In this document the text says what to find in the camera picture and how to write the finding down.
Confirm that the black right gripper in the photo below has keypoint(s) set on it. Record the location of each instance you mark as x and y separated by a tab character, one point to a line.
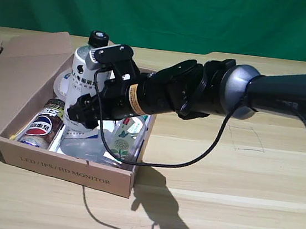
116	96

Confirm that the white bottle with black cap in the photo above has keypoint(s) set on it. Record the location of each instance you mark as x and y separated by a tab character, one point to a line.
82	61

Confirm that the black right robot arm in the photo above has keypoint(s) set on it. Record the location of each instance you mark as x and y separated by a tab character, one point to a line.
284	91

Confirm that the clear plastic bottle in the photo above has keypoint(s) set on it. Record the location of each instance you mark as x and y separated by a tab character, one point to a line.
82	147

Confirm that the clear bottle with green label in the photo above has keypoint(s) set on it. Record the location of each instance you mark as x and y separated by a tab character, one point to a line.
126	139

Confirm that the brown cardboard box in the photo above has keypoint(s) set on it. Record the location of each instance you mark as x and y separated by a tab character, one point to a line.
21	76

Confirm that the white tape roll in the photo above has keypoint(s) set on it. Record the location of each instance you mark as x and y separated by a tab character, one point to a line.
61	85

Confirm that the Pepsi soda can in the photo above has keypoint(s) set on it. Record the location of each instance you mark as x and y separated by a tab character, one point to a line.
41	126

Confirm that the green backdrop cloth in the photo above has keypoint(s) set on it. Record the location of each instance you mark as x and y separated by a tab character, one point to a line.
165	12

